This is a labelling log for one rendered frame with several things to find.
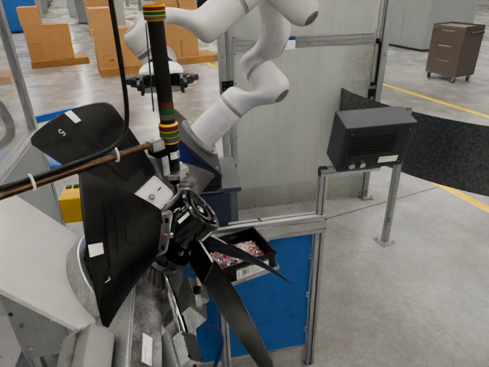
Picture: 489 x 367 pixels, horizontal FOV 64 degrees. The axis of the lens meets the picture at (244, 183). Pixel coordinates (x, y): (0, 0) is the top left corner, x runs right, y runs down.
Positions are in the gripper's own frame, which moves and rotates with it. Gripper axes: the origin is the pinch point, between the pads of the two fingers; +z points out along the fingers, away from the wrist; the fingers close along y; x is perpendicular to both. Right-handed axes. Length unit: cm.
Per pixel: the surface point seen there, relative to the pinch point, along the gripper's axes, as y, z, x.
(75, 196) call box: 32, -32, -41
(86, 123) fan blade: 17.4, -2.3, -7.5
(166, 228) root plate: 2.5, 16.3, -25.2
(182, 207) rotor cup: -1.2, 13.2, -22.7
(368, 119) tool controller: -67, -33, -24
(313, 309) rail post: -53, -34, -111
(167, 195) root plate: 1.9, 6.4, -23.0
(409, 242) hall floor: -155, -112, -148
